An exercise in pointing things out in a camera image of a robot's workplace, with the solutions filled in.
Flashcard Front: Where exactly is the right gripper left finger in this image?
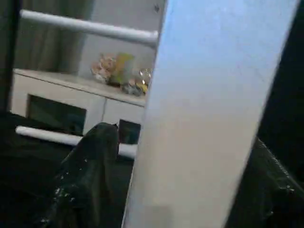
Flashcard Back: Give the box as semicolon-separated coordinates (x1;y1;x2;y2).
41;122;120;228

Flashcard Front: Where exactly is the silver trophy dark base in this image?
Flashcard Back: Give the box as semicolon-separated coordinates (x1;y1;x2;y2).
139;68;153;86

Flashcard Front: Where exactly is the dark crumpled plastic bag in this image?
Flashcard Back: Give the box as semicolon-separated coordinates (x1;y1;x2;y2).
121;82;148;96

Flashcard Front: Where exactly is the yellow green picture card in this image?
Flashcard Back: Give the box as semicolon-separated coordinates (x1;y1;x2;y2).
111;53;135;84

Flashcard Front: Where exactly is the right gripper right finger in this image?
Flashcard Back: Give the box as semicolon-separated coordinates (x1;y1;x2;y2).
224;137;304;228

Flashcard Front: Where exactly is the grey curtain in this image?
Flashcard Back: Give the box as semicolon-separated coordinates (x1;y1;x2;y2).
14;0;95;76

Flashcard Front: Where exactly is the white cabinet with glass doors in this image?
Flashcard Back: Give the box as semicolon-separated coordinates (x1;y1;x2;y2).
10;68;147;144

